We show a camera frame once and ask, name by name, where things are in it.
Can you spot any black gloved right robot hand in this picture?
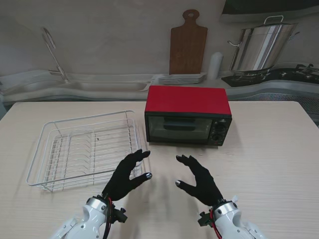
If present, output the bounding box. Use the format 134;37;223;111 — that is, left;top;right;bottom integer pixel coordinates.
175;154;222;207

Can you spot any white wire dish rack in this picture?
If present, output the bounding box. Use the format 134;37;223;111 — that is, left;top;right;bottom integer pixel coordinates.
26;110;146;192

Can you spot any red black toaster oven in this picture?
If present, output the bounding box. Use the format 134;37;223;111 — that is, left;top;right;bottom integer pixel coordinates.
144;86;234;149

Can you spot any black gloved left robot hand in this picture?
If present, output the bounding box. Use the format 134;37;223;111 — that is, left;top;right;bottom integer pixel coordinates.
102;149;153;202

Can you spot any steel kitchen sink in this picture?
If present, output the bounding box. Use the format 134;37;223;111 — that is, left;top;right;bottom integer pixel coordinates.
24;81;150;92

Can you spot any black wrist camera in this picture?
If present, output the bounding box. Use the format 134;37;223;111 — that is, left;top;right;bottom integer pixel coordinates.
198;211;213;228
112;207;129;224

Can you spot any stack of white plates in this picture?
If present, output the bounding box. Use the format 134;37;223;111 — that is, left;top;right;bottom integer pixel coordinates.
158;73;208;85

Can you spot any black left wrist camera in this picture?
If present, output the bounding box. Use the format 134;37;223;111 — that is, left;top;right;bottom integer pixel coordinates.
112;207;129;224

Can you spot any tall steel stock pot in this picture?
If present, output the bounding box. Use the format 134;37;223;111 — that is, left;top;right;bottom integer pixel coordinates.
227;15;301;73

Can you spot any red black right arm cable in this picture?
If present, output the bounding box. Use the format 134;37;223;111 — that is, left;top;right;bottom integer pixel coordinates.
210;208;223;239

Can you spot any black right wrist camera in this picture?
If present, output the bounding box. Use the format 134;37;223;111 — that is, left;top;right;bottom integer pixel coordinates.
198;211;213;228

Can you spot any black gas stove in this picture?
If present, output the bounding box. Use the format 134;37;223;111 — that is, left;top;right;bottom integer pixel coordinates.
221;63;319;88

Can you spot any red black left arm cable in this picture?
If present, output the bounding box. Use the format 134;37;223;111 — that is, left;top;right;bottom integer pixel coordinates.
102;197;113;239

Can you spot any dark range hood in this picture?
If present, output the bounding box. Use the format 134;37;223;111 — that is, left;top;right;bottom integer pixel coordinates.
219;0;319;24

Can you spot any chrome kitchen faucet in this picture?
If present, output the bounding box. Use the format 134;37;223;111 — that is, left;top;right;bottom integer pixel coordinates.
41;27;70;83

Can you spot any white paper towel roll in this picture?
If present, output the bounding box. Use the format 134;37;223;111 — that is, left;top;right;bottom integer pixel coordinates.
208;52;223;80

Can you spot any brown wooden cutting board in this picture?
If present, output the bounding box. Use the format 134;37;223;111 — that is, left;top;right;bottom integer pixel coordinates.
169;9;209;75

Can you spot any red black arm cable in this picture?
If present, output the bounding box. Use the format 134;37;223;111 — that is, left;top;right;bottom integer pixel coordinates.
210;208;223;239
102;197;113;239

